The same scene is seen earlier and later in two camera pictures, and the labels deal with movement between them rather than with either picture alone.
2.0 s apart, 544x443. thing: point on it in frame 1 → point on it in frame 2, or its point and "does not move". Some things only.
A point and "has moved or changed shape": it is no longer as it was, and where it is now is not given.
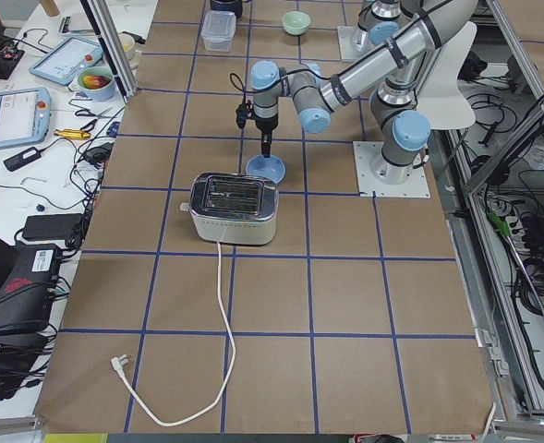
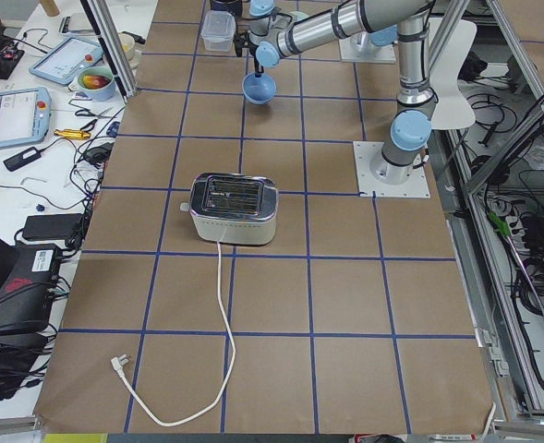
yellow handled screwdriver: x=71 y=134 does not move
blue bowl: x=272 y=167 has moved or changed shape
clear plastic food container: x=219 y=29 does not move
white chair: x=441 y=96 does not move
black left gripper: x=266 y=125 → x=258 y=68
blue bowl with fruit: x=97 y=83 does not move
